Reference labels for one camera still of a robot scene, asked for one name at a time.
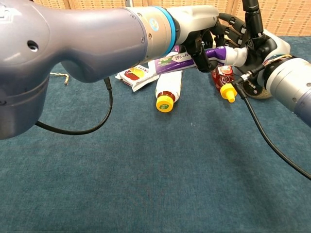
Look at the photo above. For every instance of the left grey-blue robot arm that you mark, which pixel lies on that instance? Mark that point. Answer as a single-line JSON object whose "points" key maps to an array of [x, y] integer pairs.
{"points": [[85, 41]]}

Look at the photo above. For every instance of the white red snack packet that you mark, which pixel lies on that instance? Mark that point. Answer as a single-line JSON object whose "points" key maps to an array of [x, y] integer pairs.
{"points": [[136, 78]]}

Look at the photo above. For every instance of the purple white toothpaste tube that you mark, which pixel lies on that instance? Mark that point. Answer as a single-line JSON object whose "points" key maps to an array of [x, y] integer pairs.
{"points": [[218, 54]]}

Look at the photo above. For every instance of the white drink bottle yellow cap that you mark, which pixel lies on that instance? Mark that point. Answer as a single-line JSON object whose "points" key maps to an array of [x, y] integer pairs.
{"points": [[167, 87]]}

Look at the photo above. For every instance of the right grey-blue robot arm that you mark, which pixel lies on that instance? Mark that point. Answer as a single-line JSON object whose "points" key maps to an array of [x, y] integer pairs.
{"points": [[289, 85]]}

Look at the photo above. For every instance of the blue table cloth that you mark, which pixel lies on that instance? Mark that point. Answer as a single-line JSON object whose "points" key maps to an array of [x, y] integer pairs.
{"points": [[155, 170]]}

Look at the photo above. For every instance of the glass seed jar black lid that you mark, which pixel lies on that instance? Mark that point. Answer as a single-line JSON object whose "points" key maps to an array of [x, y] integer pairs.
{"points": [[253, 91]]}

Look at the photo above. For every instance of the red sauce bottle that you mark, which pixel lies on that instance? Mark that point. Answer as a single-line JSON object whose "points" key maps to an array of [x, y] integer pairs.
{"points": [[224, 77]]}

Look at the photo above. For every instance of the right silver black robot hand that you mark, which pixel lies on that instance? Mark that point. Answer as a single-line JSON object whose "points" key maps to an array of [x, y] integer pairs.
{"points": [[260, 48]]}

